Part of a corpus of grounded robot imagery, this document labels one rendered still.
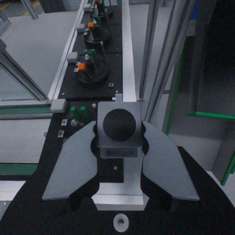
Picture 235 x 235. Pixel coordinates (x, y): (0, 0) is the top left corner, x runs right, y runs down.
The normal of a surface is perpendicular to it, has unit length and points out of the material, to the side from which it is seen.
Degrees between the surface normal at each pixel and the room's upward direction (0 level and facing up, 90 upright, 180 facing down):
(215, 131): 45
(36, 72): 0
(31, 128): 0
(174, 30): 90
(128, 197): 0
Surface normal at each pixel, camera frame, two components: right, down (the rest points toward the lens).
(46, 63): -0.08, -0.47
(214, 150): -0.19, 0.29
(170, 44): -0.01, 0.88
